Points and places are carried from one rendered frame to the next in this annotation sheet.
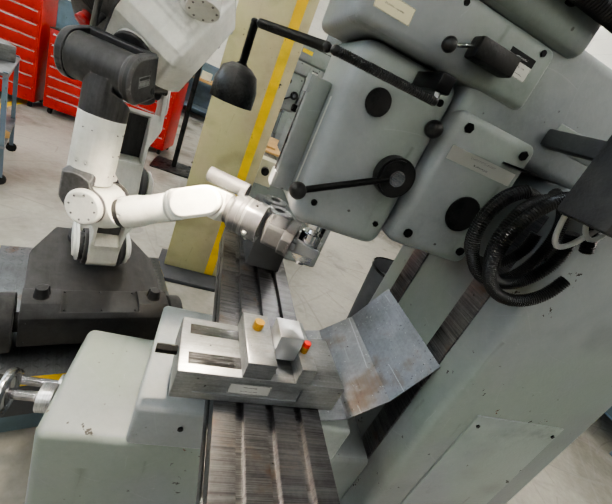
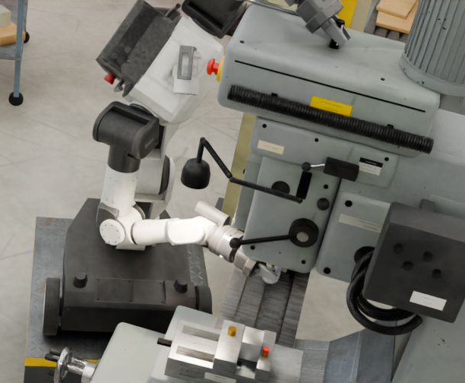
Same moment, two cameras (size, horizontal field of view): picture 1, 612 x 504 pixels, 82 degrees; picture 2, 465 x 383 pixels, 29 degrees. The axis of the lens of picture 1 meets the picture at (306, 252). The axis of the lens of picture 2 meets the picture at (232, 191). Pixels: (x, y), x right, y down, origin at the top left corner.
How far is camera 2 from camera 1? 173 cm
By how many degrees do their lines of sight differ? 26
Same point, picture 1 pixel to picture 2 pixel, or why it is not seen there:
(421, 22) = (290, 151)
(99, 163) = (121, 200)
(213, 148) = not seen: hidden behind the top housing
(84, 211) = (112, 236)
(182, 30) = (175, 96)
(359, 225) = (291, 262)
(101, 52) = (120, 132)
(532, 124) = (405, 196)
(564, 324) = not seen: outside the picture
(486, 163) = (374, 224)
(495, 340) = (407, 362)
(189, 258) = not seen: hidden behind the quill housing
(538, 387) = not seen: outside the picture
